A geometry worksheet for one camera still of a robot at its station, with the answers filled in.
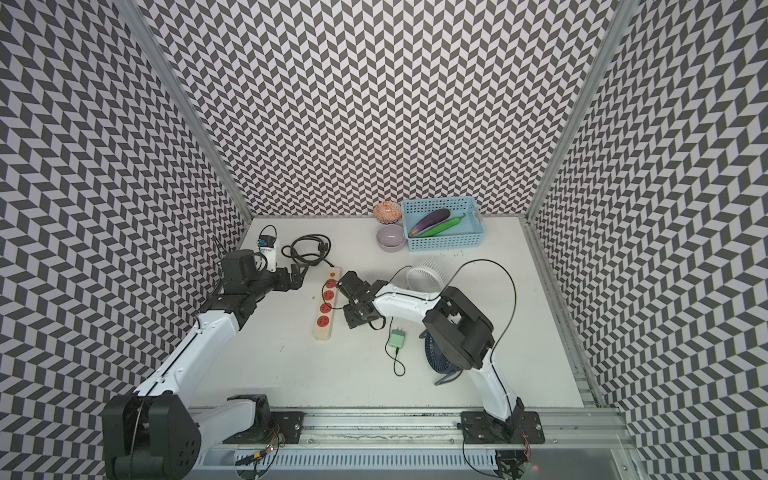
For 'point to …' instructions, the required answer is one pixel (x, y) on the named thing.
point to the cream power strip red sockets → (324, 318)
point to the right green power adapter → (397, 338)
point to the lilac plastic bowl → (391, 238)
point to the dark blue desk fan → (438, 359)
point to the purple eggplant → (430, 220)
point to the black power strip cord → (309, 259)
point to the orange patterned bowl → (387, 212)
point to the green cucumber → (442, 228)
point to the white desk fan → (424, 280)
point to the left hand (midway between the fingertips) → (289, 267)
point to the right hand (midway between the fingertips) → (358, 319)
